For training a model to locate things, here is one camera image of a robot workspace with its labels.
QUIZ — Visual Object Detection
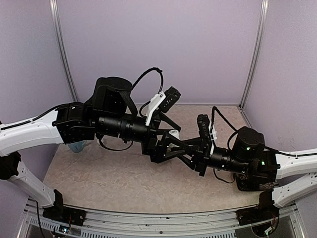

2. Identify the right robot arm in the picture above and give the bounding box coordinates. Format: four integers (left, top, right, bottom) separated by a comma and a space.
179, 126, 317, 220

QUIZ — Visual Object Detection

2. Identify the white pill bottle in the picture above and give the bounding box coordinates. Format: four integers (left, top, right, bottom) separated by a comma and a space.
169, 129, 179, 139

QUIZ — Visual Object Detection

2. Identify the light blue mug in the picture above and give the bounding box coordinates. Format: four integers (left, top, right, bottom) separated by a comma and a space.
68, 140, 86, 153

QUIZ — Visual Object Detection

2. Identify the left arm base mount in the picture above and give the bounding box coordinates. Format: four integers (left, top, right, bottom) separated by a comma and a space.
43, 206, 87, 227

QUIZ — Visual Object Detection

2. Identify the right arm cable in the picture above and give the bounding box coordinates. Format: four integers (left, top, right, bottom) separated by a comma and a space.
211, 106, 317, 184

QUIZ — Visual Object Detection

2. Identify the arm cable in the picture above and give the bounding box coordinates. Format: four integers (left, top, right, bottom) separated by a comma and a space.
211, 106, 317, 184
0, 67, 164, 152

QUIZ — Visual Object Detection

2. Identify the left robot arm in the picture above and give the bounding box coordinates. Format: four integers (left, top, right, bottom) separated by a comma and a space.
0, 77, 194, 221

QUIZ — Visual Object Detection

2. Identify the black floral square plate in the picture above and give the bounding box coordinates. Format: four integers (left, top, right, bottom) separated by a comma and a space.
234, 173, 276, 192

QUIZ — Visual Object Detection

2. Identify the left aluminium frame post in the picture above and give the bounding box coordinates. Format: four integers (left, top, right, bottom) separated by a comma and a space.
50, 0, 78, 102

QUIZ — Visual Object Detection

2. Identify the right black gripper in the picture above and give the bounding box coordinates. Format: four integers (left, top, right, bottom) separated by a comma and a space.
180, 137, 250, 177

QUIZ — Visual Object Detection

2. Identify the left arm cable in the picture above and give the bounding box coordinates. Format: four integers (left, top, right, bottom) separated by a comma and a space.
0, 67, 164, 152

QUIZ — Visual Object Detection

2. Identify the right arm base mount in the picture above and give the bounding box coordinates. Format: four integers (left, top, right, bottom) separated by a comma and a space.
236, 204, 279, 226

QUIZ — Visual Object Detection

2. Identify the right aluminium frame post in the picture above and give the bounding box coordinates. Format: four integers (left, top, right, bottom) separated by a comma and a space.
238, 0, 269, 110

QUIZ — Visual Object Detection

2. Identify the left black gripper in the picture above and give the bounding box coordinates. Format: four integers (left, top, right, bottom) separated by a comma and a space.
96, 112, 193, 164

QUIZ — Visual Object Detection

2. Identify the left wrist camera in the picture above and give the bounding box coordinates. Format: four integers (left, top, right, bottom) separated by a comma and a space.
145, 86, 181, 126

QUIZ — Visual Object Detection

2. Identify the front aluminium rail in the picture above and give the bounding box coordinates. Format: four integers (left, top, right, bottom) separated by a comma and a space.
23, 209, 298, 238

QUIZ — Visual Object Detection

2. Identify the aluminium frame post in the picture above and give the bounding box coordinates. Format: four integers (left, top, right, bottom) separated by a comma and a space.
50, 0, 78, 102
238, 0, 269, 110

